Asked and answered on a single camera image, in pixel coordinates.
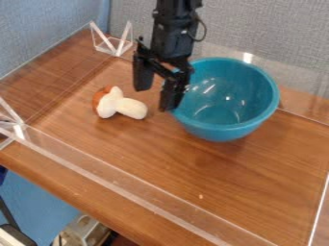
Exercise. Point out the clear acrylic front barrier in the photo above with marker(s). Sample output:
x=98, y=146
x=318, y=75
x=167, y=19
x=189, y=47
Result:
x=194, y=219

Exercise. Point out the clear acrylic corner bracket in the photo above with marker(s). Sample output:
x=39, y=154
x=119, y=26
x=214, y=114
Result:
x=114, y=46

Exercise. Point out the white brown-capped toy mushroom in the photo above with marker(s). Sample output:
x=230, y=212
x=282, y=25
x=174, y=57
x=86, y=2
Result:
x=110, y=102

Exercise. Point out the clear acrylic left bracket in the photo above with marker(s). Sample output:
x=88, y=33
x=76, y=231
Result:
x=11, y=125

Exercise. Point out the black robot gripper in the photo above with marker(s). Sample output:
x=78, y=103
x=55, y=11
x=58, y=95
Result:
x=175, y=21

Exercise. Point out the blue plastic bowl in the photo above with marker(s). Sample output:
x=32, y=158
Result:
x=233, y=96

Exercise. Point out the clear acrylic barrier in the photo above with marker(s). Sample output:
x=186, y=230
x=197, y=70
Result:
x=297, y=102
x=194, y=219

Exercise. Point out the clear acrylic back barrier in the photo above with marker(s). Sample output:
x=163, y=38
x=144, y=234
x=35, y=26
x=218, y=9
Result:
x=297, y=102

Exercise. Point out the white device under table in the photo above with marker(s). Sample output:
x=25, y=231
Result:
x=83, y=232

